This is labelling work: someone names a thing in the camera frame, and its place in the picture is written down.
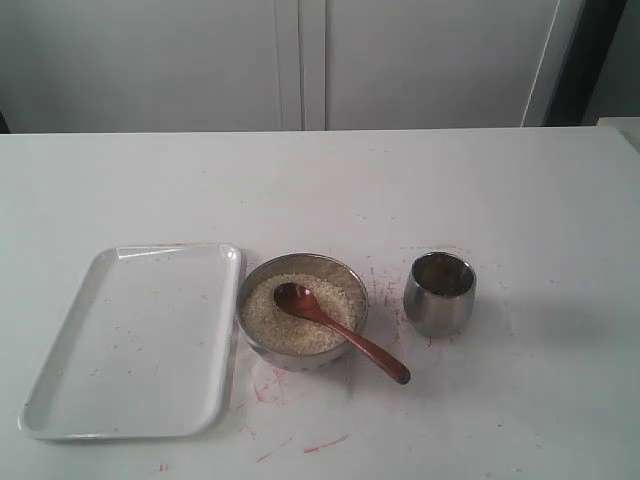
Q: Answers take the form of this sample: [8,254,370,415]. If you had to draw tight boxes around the brown wooden spoon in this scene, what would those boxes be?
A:
[274,283,411,385]

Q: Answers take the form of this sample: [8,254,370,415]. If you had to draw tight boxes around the steel bowl of rice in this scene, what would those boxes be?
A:
[237,253,368,372]

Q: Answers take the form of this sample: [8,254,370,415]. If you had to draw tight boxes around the stainless steel cup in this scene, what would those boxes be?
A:
[403,251,477,338]

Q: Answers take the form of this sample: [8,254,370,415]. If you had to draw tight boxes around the white rectangular plastic tray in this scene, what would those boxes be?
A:
[18,243,243,441]

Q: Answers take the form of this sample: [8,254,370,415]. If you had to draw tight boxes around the white cabinet behind table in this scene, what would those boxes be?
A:
[1,1,584,133]

